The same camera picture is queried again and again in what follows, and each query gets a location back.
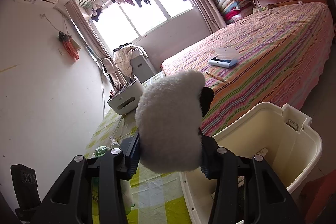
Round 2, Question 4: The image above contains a striped pink bed sheet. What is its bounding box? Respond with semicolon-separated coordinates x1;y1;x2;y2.
161;2;334;136

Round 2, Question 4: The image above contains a pink curtain right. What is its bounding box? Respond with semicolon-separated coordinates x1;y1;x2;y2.
193;0;226;34

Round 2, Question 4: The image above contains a grey white appliance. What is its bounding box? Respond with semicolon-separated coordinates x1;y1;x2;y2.
130;55;157;83

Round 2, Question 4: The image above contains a dotted cream cloth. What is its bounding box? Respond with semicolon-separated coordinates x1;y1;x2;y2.
113;45;142;78

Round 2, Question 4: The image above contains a yellow pencil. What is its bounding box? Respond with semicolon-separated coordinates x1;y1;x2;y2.
205;71;226;83

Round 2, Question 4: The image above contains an orange cloth on wall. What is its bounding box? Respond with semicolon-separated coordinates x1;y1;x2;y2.
58;31;81;61

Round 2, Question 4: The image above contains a white fluffy cloth ball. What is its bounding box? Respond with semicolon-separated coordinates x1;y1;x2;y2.
135;70;214;173

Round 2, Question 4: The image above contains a green snack packet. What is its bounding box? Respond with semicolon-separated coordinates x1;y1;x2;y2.
93;145;110;157

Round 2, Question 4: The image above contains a pink curtain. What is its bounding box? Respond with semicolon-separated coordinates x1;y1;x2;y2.
193;0;226;34
65;0;110;59

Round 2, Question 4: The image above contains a cream plastic trash bin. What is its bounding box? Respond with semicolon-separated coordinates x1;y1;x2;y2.
180;102;322;223

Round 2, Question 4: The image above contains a pink curtain left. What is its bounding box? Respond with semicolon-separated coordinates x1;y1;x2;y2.
65;0;110;59

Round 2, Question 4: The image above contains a red plastic stool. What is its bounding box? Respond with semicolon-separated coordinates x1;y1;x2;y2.
299;170;335;223

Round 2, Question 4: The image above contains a white tissue box organizer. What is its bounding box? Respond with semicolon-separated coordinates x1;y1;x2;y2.
107;77;144;115

